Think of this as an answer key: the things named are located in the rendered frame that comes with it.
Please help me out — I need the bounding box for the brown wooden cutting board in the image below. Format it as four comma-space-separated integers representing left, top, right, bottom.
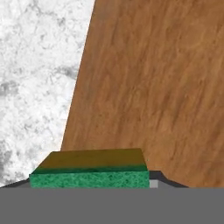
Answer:
60, 0, 224, 189

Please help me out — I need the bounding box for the green and yellow sponge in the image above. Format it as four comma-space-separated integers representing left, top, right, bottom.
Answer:
29, 148, 151, 189

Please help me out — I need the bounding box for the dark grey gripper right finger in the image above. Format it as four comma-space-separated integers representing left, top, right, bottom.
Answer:
148, 170, 190, 189

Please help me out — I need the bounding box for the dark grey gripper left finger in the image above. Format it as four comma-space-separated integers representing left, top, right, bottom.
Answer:
2, 178, 32, 189

